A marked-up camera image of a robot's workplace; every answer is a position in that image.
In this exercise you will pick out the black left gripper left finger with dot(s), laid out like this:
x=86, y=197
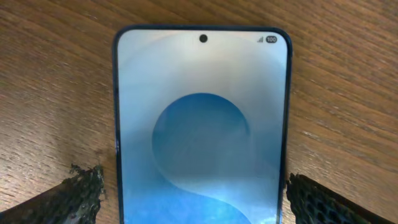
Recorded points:
x=75, y=200

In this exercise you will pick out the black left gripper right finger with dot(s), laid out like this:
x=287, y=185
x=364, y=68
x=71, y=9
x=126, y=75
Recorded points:
x=313, y=203

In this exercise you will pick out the blue smartphone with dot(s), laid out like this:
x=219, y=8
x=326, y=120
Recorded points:
x=201, y=116

